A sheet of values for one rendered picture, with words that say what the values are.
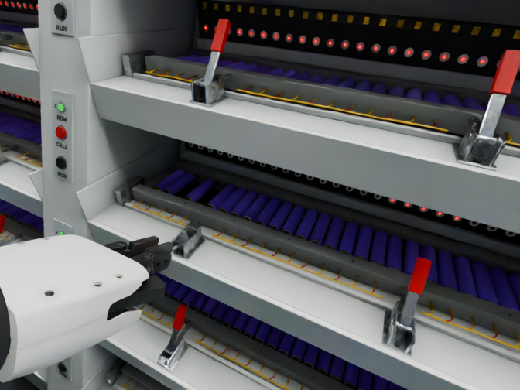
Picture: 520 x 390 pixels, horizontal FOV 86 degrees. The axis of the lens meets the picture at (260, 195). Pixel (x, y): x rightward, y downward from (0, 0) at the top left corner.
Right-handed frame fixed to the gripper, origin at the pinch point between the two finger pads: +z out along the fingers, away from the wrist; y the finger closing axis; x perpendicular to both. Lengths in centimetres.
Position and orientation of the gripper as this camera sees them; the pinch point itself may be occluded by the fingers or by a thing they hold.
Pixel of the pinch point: (149, 255)
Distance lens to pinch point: 33.3
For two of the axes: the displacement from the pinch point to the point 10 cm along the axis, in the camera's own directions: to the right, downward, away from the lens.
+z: 3.3, -0.3, 9.4
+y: 9.1, 2.9, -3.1
